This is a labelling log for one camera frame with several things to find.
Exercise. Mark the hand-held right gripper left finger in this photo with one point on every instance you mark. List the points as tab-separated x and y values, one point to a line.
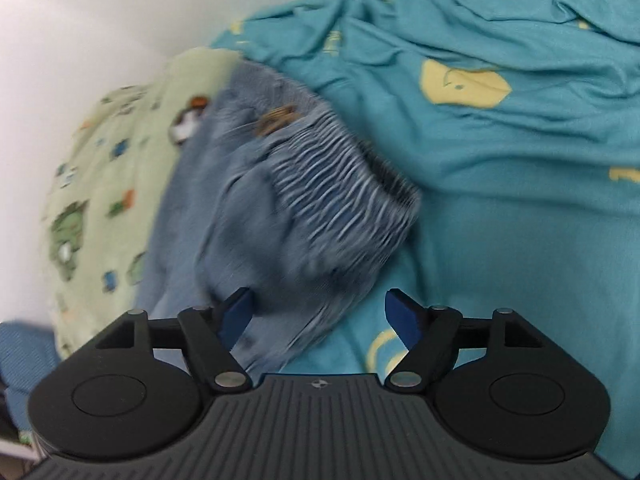
236	317

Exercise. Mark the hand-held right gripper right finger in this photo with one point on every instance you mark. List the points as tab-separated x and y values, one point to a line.
400	317

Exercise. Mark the blue denim pants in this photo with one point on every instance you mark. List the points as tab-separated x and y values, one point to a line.
280	210

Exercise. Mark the teal sheet with yellow prints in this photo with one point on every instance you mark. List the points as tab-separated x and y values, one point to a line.
500	185

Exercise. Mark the green printed fleece blanket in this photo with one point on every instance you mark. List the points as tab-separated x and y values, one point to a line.
115	185

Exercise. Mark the blue covered chair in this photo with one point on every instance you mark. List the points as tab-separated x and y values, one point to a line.
25	360

